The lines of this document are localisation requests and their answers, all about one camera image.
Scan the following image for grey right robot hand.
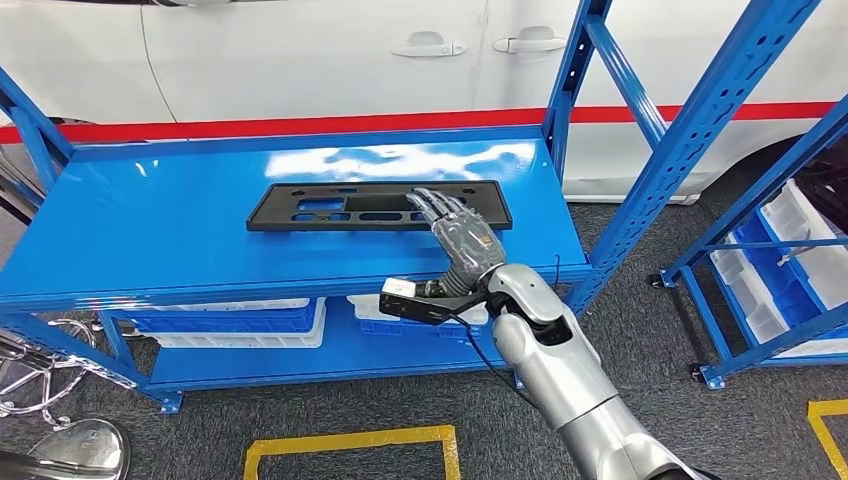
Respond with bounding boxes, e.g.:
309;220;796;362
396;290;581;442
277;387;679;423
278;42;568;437
405;187;508;291

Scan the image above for black plastic plate frame part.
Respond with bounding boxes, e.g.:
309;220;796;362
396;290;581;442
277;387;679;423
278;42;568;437
245;180;514;233

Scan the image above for blue metal shelf rack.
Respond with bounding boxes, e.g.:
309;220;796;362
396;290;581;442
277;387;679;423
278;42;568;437
0;0;823;415

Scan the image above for blue plastic bin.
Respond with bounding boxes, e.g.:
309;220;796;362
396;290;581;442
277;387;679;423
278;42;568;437
731;211;823;329
122;301;319;335
357;317;482;340

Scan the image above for white plastic bin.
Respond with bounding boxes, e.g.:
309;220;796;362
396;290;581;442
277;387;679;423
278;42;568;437
708;231;848;351
122;298;311;313
148;298;327;350
346;293;490;327
760;178;848;311

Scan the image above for red barrier belt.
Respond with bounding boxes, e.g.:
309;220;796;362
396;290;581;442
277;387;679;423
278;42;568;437
0;101;836;145

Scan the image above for yellow floor tape square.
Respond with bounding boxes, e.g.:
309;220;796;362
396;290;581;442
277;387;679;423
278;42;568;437
806;399;848;480
242;424;462;480

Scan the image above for blue metal rack with bins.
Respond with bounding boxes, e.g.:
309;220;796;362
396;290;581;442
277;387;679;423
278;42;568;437
649;92;848;391

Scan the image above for white car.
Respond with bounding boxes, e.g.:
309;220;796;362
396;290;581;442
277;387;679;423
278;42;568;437
0;0;848;205

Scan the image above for stanchion with chrome base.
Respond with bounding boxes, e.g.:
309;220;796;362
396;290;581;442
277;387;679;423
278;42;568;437
0;418;131;480

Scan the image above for black stool with chrome base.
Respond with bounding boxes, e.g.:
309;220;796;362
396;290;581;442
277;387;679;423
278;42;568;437
0;317;97;429

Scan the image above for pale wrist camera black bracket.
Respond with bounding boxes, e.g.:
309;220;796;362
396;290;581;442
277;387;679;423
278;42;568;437
378;277;492;327

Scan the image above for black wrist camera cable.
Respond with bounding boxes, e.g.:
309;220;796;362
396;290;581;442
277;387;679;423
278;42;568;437
453;314;541;409

